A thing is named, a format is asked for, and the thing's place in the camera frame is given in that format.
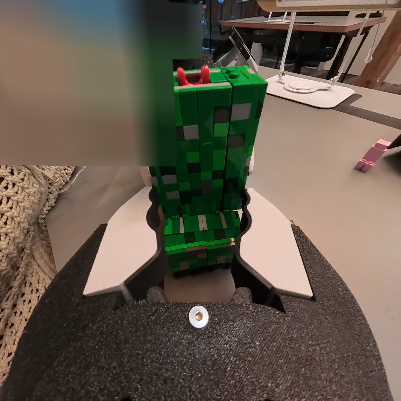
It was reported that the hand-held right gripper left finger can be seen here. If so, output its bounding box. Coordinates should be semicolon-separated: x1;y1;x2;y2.
82;186;166;306

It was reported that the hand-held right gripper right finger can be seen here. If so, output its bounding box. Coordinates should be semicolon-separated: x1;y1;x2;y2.
231;188;314;299

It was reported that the green lego creeper figure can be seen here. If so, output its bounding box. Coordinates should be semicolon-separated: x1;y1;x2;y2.
149;65;268;278

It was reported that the pink lego pig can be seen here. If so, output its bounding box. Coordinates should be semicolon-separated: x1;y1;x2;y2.
355;139;392;173

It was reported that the black white folding stand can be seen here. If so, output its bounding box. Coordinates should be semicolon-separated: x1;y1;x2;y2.
213;27;264;71

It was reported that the white book stand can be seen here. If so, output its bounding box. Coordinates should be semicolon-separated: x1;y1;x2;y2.
265;0;387;109

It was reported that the wooden table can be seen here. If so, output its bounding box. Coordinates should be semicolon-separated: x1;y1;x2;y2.
222;16;388;80

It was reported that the cream knit sweater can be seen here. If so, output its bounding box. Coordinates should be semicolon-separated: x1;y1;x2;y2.
0;165;77;364

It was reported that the wooden post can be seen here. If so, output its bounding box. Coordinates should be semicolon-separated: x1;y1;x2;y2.
354;11;401;90

